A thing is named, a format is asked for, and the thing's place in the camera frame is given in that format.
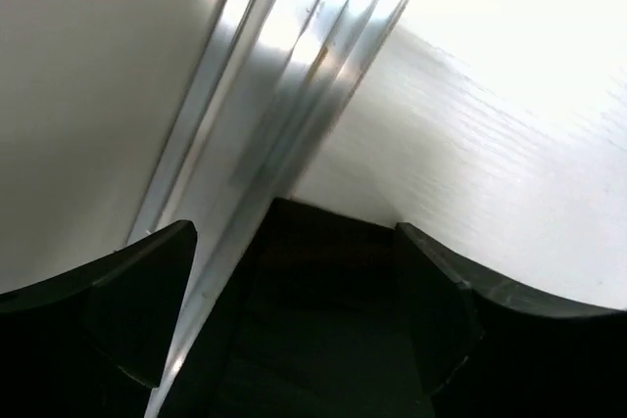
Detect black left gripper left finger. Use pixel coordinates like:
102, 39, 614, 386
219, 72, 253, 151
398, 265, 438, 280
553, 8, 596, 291
1, 220, 197, 417

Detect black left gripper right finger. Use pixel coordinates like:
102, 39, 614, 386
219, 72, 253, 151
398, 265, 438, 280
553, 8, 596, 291
394, 223, 626, 417

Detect aluminium frame rail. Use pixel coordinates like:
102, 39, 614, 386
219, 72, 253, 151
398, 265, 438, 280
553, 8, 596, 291
128, 0, 409, 417

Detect black trousers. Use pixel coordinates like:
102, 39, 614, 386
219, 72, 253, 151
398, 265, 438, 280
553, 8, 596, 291
160, 199, 432, 418

